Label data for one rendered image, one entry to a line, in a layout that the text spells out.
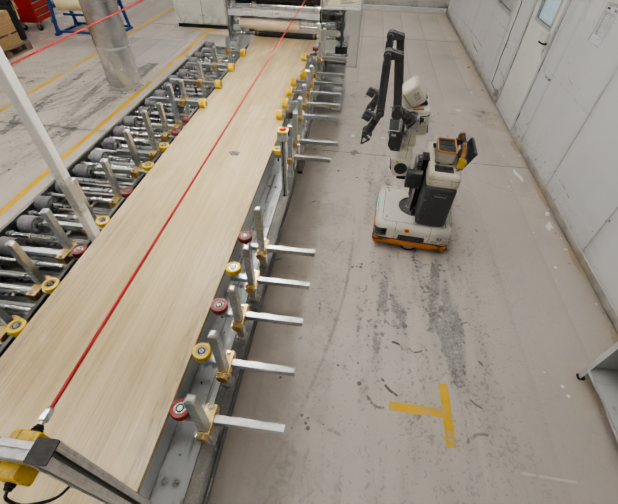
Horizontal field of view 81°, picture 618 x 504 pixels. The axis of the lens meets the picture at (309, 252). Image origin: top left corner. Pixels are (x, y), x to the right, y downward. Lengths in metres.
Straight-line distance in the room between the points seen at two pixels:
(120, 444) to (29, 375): 0.54
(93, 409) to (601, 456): 2.76
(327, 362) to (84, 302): 1.54
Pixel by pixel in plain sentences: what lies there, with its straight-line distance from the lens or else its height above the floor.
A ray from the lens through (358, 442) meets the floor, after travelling 2.47.
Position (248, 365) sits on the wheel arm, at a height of 0.84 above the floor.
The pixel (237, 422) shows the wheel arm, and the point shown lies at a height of 0.85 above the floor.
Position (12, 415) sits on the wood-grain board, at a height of 0.90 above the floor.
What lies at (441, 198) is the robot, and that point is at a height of 0.60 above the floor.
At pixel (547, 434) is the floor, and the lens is 2.90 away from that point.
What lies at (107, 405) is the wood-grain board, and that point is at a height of 0.90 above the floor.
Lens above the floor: 2.35
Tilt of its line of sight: 46 degrees down
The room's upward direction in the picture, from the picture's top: 2 degrees clockwise
